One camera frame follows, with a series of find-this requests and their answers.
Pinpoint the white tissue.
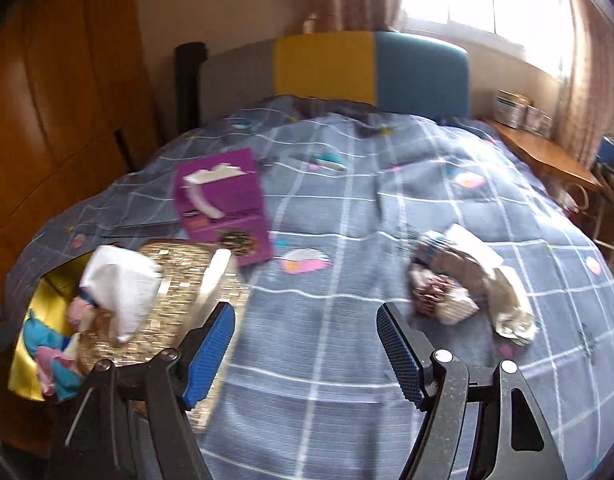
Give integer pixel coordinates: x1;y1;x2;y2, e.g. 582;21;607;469
78;246;164;345

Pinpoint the wooden desk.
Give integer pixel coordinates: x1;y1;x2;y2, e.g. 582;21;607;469
482;117;602;191

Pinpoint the blue folding chair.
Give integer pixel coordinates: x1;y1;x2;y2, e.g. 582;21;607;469
594;135;614;251

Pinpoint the wooden wardrobe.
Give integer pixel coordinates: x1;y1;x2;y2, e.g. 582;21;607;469
0;0;160;286

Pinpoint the white checked cloth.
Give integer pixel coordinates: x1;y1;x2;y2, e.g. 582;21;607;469
434;287;480;323

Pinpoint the grey striped knitted sock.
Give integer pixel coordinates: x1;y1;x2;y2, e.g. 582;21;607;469
412;230;458;266

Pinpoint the brown striped scrunchie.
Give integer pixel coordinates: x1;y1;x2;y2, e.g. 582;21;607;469
407;266;455;316

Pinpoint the yellow storage bag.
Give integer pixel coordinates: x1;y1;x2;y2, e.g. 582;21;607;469
7;265;95;403

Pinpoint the grey yellow blue headboard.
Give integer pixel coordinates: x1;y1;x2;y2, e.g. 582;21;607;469
176;30;472;133

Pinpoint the pink soft cloth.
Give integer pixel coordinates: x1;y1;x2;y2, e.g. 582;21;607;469
34;347;70;396

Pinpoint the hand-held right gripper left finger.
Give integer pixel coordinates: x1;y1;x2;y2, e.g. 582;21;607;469
49;301;236;480

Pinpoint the purple cardboard box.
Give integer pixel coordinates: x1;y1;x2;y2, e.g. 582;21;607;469
173;148;275;267

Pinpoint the teal knitted cloth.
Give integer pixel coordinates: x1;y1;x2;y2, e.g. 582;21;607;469
19;310;82;403

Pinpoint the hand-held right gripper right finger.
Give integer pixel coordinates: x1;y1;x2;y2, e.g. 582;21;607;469
376;303;568;480

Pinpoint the white and beige socks pile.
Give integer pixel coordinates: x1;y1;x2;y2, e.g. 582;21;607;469
487;265;538;346

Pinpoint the wicker basket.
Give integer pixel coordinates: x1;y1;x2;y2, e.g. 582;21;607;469
557;182;590;216

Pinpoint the golden embossed tissue box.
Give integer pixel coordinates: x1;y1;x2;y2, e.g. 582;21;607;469
79;240;252;431

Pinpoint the white tin can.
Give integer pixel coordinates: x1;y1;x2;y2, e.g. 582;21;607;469
496;90;530;128

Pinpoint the grey checked leaf-print quilt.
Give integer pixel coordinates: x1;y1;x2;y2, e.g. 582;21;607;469
4;95;614;480

